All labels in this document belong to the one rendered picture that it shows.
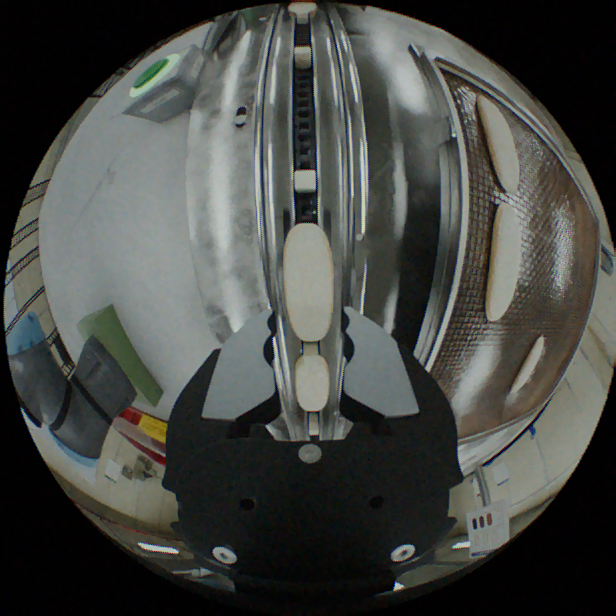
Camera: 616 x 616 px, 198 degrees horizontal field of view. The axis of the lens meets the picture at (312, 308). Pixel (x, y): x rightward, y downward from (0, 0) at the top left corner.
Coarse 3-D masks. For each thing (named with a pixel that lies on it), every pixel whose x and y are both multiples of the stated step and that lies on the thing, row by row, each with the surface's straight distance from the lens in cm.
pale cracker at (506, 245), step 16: (512, 208) 18; (496, 224) 17; (512, 224) 18; (496, 240) 17; (512, 240) 17; (496, 256) 17; (512, 256) 18; (496, 272) 17; (512, 272) 18; (496, 288) 17; (512, 288) 19; (496, 304) 18
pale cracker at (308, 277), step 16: (304, 224) 15; (288, 240) 15; (304, 240) 14; (320, 240) 14; (288, 256) 15; (304, 256) 14; (320, 256) 14; (288, 272) 15; (304, 272) 15; (320, 272) 15; (288, 288) 16; (304, 288) 15; (320, 288) 15; (288, 304) 16; (304, 304) 16; (320, 304) 16; (304, 320) 16; (320, 320) 16; (304, 336) 18; (320, 336) 18
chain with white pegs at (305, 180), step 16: (304, 16) 32; (304, 32) 30; (304, 48) 21; (304, 64) 21; (304, 80) 21; (304, 112) 18; (304, 144) 17; (304, 160) 17; (304, 176) 13; (304, 192) 16; (304, 208) 16; (304, 352) 18
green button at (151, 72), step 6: (162, 60) 24; (168, 60) 24; (150, 66) 25; (156, 66) 24; (162, 66) 23; (144, 72) 25; (150, 72) 23; (156, 72) 22; (138, 78) 25; (144, 78) 23; (150, 78) 22; (138, 84) 23; (144, 84) 23
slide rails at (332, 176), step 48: (288, 48) 24; (288, 96) 18; (336, 96) 18; (288, 144) 16; (336, 144) 16; (288, 192) 15; (336, 192) 15; (336, 240) 15; (336, 288) 16; (288, 336) 19; (336, 336) 19; (288, 384) 23; (336, 384) 24
